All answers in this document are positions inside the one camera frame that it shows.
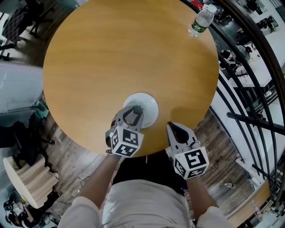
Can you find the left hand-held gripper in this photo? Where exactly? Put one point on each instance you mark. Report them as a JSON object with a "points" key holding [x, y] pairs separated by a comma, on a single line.
{"points": [[125, 140]]}

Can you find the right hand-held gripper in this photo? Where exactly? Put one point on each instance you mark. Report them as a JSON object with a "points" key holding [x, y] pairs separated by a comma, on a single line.
{"points": [[191, 161]]}

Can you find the white plate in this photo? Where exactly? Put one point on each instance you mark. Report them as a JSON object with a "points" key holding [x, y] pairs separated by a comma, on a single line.
{"points": [[149, 106]]}

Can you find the person's right forearm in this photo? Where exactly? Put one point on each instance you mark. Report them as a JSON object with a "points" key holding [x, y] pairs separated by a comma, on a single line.
{"points": [[199, 193]]}

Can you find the person's left forearm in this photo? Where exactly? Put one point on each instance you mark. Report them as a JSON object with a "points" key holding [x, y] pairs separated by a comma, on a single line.
{"points": [[100, 176]]}

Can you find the person's black trousers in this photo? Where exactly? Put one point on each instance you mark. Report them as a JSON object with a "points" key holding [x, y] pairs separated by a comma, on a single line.
{"points": [[144, 167]]}

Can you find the round wooden table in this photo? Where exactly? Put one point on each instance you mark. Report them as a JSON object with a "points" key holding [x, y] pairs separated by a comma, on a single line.
{"points": [[115, 55]]}

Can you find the black metal railing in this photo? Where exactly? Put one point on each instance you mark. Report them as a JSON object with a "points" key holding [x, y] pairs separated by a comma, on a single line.
{"points": [[245, 117]]}

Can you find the person's white shirt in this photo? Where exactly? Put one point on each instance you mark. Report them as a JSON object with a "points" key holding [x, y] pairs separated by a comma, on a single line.
{"points": [[144, 204]]}

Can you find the long white desk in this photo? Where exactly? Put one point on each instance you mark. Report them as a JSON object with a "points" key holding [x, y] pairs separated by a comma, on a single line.
{"points": [[262, 69]]}

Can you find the black office chair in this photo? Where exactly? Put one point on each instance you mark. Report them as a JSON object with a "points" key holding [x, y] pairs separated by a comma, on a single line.
{"points": [[26, 142]]}

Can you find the clear plastic water bottle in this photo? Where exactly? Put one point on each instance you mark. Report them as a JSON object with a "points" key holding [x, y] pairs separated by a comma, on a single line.
{"points": [[201, 21]]}

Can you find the dark patterned chair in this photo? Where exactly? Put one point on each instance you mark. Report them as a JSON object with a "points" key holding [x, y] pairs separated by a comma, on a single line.
{"points": [[15, 22]]}

